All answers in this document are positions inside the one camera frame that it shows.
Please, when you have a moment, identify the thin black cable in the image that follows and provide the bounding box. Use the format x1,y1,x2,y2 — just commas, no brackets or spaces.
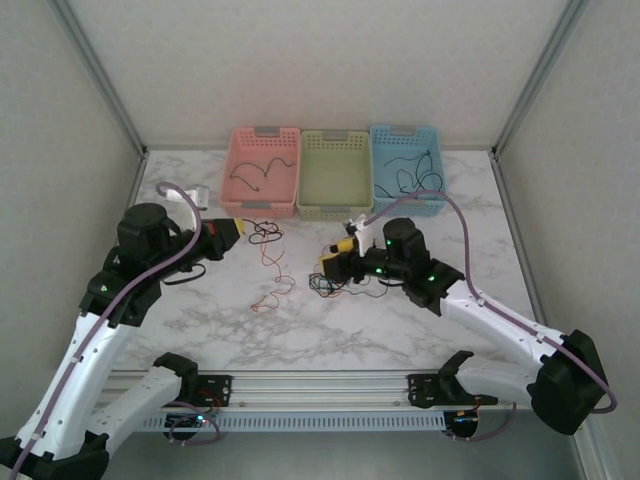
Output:
374,148,445,201
228,157,297,194
248,219,285,247

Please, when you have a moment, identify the black cable with white stripe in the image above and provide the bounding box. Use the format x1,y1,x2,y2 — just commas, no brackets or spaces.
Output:
344,277,404,300

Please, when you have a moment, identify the thin red cable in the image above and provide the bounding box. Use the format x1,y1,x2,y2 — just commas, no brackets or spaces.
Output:
249,234,297,312

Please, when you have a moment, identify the pink perforated plastic basket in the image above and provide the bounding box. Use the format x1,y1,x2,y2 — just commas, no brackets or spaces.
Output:
219,125,302,220

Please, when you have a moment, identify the green perforated plastic basket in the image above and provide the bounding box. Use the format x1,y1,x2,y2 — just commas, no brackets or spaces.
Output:
296,128,375,223

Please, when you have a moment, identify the blue perforated plastic basket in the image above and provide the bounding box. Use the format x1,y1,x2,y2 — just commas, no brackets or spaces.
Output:
368,123,446,218

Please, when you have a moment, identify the circuit board with LED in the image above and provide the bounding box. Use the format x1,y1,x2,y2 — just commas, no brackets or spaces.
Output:
449,408,481,437
166,412,214,431

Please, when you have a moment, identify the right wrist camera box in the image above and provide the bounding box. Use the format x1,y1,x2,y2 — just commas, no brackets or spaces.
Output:
342,213,375,251

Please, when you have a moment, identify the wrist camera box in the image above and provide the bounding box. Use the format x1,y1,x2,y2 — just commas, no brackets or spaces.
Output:
342,213,375,251
166,183,212,232

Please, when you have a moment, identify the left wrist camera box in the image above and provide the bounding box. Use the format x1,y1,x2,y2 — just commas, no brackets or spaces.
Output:
166,183,212,232

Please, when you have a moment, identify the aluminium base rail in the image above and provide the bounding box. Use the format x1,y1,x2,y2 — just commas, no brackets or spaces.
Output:
99,368,536,410

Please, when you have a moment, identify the slotted grey cable duct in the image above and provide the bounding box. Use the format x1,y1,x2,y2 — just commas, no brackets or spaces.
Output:
122,412,447,432

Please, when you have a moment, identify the aluminium frame post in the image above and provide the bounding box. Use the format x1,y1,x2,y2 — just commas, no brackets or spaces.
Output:
491,0,587,160
58,0,149,157

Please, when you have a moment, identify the aluminium corner post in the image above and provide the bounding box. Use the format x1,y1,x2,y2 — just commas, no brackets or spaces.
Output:
572,429,604,480

